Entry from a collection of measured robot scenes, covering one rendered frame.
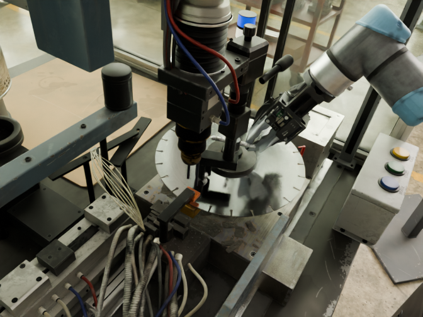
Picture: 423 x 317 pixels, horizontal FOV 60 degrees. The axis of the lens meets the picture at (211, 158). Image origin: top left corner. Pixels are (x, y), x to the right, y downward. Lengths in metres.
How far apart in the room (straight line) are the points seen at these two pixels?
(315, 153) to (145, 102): 0.62
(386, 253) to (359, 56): 1.51
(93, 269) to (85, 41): 0.46
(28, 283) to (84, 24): 0.43
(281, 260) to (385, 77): 0.42
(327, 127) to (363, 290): 1.01
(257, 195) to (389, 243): 1.43
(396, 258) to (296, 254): 1.26
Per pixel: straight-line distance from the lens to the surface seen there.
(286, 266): 0.81
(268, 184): 0.77
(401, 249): 2.11
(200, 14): 0.46
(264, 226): 0.82
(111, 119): 0.75
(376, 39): 0.65
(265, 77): 0.59
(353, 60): 0.66
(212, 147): 0.81
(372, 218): 0.95
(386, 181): 0.96
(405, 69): 0.65
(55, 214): 0.88
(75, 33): 0.54
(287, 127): 0.69
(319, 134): 1.03
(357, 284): 1.90
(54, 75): 1.52
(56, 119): 1.28
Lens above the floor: 1.48
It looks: 41 degrees down
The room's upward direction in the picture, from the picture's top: 7 degrees clockwise
